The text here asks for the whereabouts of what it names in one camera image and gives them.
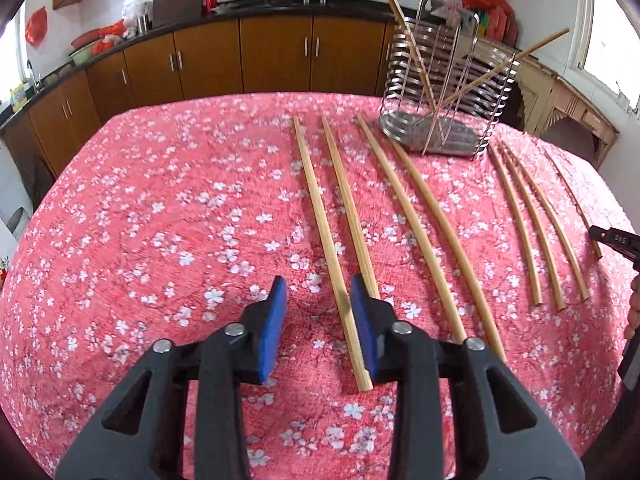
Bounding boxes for gas stove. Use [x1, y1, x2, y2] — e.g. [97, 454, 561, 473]
[220, 0, 381, 12]

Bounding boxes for wooden chopstick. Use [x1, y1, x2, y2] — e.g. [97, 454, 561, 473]
[500, 142, 567, 311]
[391, 141, 507, 363]
[432, 28, 571, 108]
[366, 0, 446, 146]
[487, 144, 544, 307]
[321, 116, 381, 301]
[356, 115, 467, 345]
[510, 152, 592, 302]
[292, 116, 373, 393]
[545, 149, 603, 260]

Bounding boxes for dark cutting board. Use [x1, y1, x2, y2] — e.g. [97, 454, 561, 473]
[152, 0, 205, 27]

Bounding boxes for red plastic bag on wall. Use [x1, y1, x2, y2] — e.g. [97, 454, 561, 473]
[25, 7, 49, 44]

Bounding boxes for person's right hand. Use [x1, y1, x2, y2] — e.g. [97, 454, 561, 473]
[624, 276, 640, 342]

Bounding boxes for green basin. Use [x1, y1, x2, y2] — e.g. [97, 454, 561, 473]
[70, 35, 108, 67]

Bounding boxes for pink floral tablecloth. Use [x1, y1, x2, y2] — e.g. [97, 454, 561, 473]
[0, 91, 636, 480]

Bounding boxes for red bags and bottles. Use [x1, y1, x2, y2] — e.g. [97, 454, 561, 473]
[460, 0, 521, 47]

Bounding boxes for white plastic bag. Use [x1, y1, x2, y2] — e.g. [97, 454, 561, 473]
[122, 0, 153, 37]

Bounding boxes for brown lower kitchen cabinets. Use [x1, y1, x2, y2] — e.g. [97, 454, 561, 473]
[0, 12, 416, 181]

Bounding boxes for stainless steel chopstick holder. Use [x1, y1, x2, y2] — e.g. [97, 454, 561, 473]
[378, 0, 521, 161]

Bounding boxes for window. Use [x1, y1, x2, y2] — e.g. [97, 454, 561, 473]
[575, 0, 640, 107]

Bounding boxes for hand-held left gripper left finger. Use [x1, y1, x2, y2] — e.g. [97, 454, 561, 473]
[55, 276, 288, 480]

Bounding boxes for cream wooden sideboard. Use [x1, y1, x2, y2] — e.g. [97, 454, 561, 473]
[517, 55, 621, 168]

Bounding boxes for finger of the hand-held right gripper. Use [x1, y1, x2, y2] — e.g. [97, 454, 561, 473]
[589, 226, 640, 267]

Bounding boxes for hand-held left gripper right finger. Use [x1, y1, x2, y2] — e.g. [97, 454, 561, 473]
[350, 274, 586, 480]

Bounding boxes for red plastic bags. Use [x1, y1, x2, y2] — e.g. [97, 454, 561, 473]
[92, 22, 126, 54]

